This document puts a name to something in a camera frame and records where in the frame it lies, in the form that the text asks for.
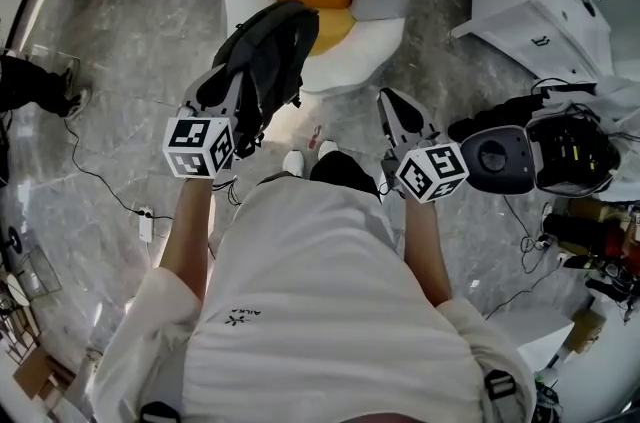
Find black floor cable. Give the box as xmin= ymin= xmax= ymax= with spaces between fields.
xmin=63 ymin=118 xmax=174 ymax=220

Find person's white shirt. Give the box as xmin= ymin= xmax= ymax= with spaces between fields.
xmin=93 ymin=175 xmax=537 ymax=423

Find black cloth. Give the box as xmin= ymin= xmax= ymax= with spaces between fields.
xmin=446 ymin=92 xmax=551 ymax=143

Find cardboard box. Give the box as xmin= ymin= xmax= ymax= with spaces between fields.
xmin=12 ymin=345 xmax=76 ymax=402
xmin=569 ymin=308 xmax=609 ymax=355

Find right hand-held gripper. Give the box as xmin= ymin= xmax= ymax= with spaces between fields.
xmin=378 ymin=89 xmax=471 ymax=205

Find dark grey backpack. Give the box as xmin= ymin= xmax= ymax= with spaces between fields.
xmin=212 ymin=0 xmax=321 ymax=160

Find white sink cabinet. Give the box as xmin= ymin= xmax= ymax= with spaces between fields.
xmin=449 ymin=0 xmax=640 ymax=85

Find white power strip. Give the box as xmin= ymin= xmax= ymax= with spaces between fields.
xmin=138 ymin=206 xmax=155 ymax=243

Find black harness buckle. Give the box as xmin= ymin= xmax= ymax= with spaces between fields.
xmin=139 ymin=400 xmax=182 ymax=423
xmin=483 ymin=368 xmax=519 ymax=403

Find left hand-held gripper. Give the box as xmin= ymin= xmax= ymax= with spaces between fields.
xmin=162 ymin=64 xmax=246 ymax=182

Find glass side table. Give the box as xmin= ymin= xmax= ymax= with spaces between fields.
xmin=2 ymin=244 xmax=64 ymax=307

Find person's left forearm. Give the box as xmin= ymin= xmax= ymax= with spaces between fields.
xmin=158 ymin=178 xmax=221 ymax=303

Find person's right forearm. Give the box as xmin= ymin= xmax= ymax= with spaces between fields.
xmin=402 ymin=198 xmax=454 ymax=310

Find person's black trousers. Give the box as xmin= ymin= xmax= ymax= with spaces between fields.
xmin=257 ymin=150 xmax=384 ymax=202

